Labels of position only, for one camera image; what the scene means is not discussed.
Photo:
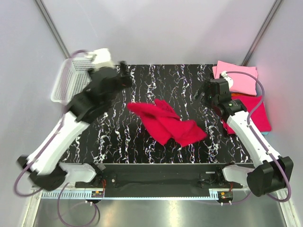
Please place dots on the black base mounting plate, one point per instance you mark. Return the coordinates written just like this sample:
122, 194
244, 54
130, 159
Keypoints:
160, 182

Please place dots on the white plastic basket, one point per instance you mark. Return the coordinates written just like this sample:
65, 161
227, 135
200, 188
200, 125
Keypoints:
71, 79

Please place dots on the black marble pattern mat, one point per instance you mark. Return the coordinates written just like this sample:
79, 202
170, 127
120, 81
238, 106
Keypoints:
118, 136

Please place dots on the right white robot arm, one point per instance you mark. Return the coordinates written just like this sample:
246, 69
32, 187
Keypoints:
271, 171

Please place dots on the folded orange t shirt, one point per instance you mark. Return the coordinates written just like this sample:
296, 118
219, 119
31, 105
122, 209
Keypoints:
236, 94

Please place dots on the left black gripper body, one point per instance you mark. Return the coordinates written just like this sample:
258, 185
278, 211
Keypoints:
124, 82

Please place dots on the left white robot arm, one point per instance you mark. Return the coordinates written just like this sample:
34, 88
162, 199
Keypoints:
44, 166

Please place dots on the folded pink t shirt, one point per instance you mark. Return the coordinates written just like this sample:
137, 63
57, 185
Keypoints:
241, 83

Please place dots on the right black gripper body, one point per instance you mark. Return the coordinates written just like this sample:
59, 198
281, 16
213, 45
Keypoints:
207, 99

